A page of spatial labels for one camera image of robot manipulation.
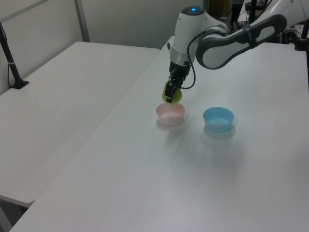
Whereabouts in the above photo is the green pear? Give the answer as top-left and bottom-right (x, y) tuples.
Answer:
(161, 81), (183, 105)

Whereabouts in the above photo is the pink plastic bowl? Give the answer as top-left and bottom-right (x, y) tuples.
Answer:
(155, 102), (186, 127)

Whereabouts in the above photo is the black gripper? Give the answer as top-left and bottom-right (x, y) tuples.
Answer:
(165, 60), (191, 104)

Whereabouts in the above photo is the black background pole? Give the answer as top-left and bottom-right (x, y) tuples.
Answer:
(248, 0), (257, 24)

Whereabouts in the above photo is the dark gripper cable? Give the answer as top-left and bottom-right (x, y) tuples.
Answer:
(180, 27), (214, 90)

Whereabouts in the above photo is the grey partition frame post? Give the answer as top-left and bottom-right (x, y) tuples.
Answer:
(73, 0), (91, 43)

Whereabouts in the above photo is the white adjacent table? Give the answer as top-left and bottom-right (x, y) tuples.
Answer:
(0, 41), (161, 208)

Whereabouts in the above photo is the black camera pole with clamp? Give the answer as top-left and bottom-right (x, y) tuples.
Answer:
(0, 21), (30, 90)

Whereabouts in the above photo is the black stand with clamp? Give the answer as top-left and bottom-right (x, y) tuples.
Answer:
(293, 19), (309, 51)

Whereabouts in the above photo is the light blue plastic bowl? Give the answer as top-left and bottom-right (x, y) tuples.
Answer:
(202, 107), (235, 133)

